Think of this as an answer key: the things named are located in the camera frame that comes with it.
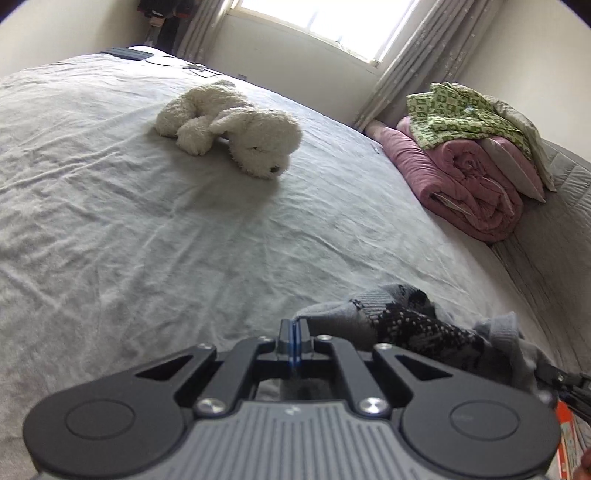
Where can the grey padded headboard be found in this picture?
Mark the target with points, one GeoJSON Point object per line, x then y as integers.
{"type": "Point", "coordinates": [548, 258]}

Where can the grey patterned left curtain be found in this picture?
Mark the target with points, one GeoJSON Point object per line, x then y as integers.
{"type": "Point", "coordinates": [198, 38]}

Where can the dark hanging clothes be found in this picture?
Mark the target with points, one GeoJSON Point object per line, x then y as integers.
{"type": "Point", "coordinates": [164, 18]}

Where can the grey patterned curtain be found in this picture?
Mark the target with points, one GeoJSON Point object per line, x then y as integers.
{"type": "Point", "coordinates": [198, 38]}
{"type": "Point", "coordinates": [437, 51]}

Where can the grey bed sheet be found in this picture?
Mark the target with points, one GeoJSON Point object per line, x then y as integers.
{"type": "Point", "coordinates": [118, 248]}

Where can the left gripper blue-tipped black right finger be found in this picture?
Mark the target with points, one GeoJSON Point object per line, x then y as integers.
{"type": "Point", "coordinates": [363, 382]}

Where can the pink rolled quilt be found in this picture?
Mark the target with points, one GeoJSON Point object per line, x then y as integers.
{"type": "Point", "coordinates": [457, 181]}

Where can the white plush dog toy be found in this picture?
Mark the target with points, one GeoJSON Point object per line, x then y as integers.
{"type": "Point", "coordinates": [260, 140]}

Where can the bright window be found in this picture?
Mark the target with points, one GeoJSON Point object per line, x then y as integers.
{"type": "Point", "coordinates": [365, 29]}

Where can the beige pink pillow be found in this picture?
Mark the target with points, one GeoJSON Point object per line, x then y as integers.
{"type": "Point", "coordinates": [531, 174]}

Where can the dark tablet on bed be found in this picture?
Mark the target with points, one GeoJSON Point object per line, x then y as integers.
{"type": "Point", "coordinates": [127, 53]}

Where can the grey patterned right curtain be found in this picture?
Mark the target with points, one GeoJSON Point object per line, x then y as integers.
{"type": "Point", "coordinates": [437, 51]}

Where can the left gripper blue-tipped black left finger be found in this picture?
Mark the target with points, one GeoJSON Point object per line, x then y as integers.
{"type": "Point", "coordinates": [203, 376]}

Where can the grey knitted cat sweater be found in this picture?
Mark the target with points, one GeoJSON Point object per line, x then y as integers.
{"type": "Point", "coordinates": [404, 316]}

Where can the green patterned blanket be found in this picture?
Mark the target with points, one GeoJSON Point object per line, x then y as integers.
{"type": "Point", "coordinates": [451, 111]}

